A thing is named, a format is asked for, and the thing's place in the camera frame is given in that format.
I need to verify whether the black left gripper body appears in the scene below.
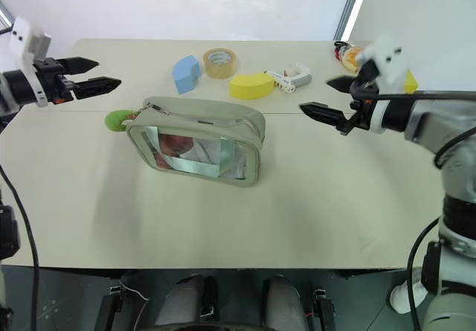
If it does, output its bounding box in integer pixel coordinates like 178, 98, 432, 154
32, 57, 77, 104

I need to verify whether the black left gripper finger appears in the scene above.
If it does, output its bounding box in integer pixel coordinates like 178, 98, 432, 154
71, 77, 123, 100
55, 56, 100, 76

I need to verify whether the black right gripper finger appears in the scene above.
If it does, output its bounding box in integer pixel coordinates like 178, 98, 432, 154
299, 102, 355, 135
326, 76, 360, 95

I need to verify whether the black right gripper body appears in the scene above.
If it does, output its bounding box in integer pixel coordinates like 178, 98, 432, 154
347, 59, 381, 135

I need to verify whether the green round toy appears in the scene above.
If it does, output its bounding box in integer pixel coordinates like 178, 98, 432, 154
104, 109, 138, 133

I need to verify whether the sage green clear pouch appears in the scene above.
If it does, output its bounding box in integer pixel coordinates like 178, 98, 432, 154
125, 96, 267, 190

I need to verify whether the red and orange snack bag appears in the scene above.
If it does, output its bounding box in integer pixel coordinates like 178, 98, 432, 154
332, 40, 364, 74

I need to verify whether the white and grey hand tool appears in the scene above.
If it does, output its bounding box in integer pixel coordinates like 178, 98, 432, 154
264, 62, 312, 89

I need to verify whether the small yellow foam block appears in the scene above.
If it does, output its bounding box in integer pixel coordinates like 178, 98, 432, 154
403, 69, 420, 94

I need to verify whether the yellow curved foam block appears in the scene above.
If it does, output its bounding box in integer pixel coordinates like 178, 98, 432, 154
228, 71, 275, 100

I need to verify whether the blue curved foam block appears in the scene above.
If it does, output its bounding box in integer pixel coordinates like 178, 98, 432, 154
171, 54, 204, 96

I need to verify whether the brown packing tape roll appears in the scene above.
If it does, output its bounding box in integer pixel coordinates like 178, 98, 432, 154
202, 47, 239, 80

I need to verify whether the grey rounded robot leg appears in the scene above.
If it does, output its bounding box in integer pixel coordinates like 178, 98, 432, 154
154, 274, 219, 328
261, 274, 310, 331

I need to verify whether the white rounded floor object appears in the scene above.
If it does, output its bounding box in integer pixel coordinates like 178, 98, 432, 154
389, 281, 426, 314

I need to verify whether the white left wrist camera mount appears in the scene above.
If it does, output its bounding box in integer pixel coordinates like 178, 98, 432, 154
7, 16, 52, 108

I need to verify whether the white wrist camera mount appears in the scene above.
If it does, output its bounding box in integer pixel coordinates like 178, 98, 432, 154
357, 34, 416, 94
7, 16, 52, 108

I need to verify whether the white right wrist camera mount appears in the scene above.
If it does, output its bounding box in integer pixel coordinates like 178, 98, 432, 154
357, 34, 416, 94

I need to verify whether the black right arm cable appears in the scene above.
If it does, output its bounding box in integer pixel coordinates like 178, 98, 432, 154
349, 80, 476, 331

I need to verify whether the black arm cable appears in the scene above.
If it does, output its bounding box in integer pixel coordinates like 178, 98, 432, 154
349, 80, 476, 331
0, 164, 41, 331

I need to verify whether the grey metal window frame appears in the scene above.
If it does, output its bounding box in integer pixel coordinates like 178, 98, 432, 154
333, 0, 374, 42

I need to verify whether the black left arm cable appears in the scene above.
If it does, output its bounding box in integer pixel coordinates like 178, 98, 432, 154
0, 164, 41, 331

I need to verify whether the black table frame bracket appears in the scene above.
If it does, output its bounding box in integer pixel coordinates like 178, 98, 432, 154
309, 289, 338, 331
91, 285, 129, 331

